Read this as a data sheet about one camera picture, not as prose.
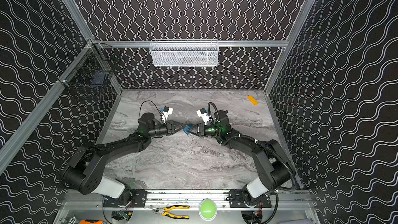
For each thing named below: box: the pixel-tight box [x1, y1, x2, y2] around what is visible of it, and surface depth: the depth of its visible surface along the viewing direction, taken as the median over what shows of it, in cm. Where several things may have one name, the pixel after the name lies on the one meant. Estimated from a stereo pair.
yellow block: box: [247, 94, 259, 106], surface depth 116 cm
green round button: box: [198, 198, 218, 221], surface depth 72 cm
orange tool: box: [79, 219, 104, 224], surface depth 69 cm
